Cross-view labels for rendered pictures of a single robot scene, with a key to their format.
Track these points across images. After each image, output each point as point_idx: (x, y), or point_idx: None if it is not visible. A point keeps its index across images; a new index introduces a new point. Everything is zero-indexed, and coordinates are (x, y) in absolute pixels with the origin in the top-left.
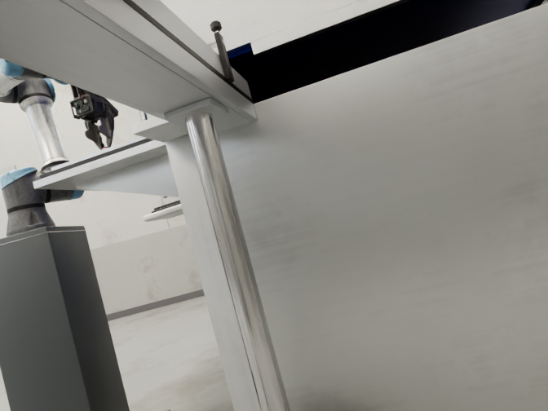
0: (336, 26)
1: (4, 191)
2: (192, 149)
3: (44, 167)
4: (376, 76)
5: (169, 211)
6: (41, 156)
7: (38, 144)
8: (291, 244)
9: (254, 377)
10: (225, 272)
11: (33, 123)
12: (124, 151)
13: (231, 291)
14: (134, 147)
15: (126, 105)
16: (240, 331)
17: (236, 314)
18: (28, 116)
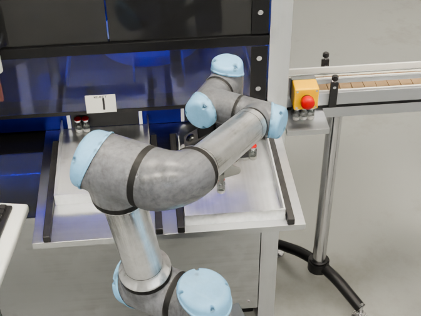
0: None
1: (230, 311)
2: (339, 126)
3: (171, 269)
4: None
5: (0, 285)
6: (159, 261)
7: (156, 247)
8: None
9: (329, 218)
10: (333, 179)
11: (150, 219)
12: (287, 157)
13: (333, 186)
14: (285, 150)
15: (381, 113)
16: (331, 202)
17: (332, 195)
18: (146, 212)
